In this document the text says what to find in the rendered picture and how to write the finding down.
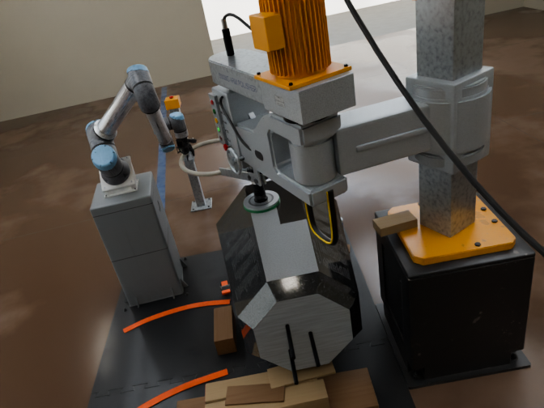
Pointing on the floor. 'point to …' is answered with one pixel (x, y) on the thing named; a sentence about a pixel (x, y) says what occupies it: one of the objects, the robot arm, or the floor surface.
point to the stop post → (190, 165)
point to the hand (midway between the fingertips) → (190, 159)
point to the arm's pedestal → (139, 242)
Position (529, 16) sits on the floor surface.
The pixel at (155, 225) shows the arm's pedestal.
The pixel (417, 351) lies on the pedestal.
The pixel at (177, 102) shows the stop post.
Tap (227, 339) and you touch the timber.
